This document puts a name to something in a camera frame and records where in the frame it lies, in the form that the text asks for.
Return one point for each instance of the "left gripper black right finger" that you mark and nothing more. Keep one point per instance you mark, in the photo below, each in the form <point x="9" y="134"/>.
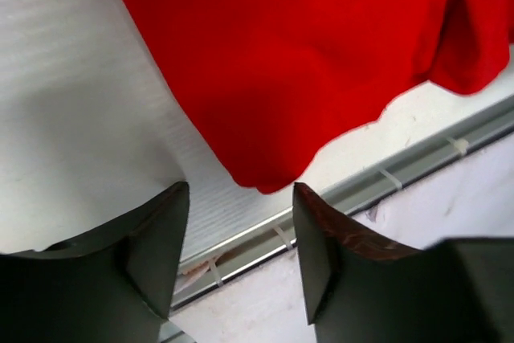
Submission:
<point x="360" y="286"/>

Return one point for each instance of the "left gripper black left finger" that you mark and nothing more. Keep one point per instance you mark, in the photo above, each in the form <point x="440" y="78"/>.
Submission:
<point x="113" y="283"/>

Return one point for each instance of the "red t-shirt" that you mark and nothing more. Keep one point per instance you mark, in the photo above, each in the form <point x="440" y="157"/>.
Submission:
<point x="268" y="83"/>

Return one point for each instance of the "aluminium table rail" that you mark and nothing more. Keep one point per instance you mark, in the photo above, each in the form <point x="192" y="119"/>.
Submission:
<point x="456" y="183"/>

